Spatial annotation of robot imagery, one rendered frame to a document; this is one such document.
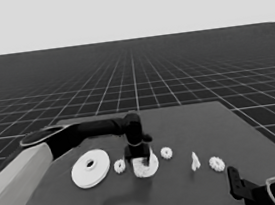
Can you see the small thin white T-shaped piece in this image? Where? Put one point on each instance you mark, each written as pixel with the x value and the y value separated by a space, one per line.
pixel 195 164

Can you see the small white gear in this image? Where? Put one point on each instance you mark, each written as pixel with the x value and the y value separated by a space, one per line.
pixel 117 167
pixel 139 170
pixel 169 153

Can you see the white round carrier with pins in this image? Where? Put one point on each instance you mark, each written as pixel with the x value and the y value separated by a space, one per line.
pixel 154 164

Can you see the medium white gear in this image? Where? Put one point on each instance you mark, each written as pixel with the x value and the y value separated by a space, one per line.
pixel 220 165

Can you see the large thick white disc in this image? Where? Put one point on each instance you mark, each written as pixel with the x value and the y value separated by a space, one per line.
pixel 100 171

